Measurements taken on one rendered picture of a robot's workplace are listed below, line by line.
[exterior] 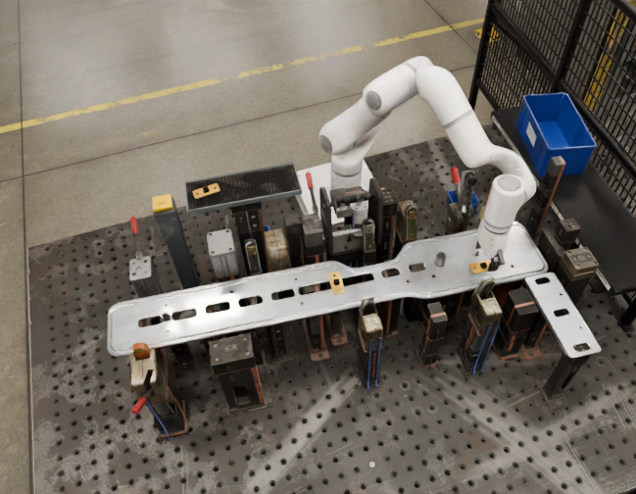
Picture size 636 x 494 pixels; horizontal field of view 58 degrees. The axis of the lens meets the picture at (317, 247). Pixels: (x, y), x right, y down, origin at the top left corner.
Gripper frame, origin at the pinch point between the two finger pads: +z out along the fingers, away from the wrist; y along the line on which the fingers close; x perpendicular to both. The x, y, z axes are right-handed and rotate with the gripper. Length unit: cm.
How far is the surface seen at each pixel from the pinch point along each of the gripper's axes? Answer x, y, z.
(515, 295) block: 6.1, 11.4, 7.1
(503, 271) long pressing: 5.1, 3.3, 5.1
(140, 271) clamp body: -106, -21, 0
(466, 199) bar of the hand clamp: 0.5, -19.7, -5.7
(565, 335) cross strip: 12.8, 28.9, 5.1
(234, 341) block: -80, 10, 2
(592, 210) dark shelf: 42.8, -11.4, 2.1
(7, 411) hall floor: -195, -42, 105
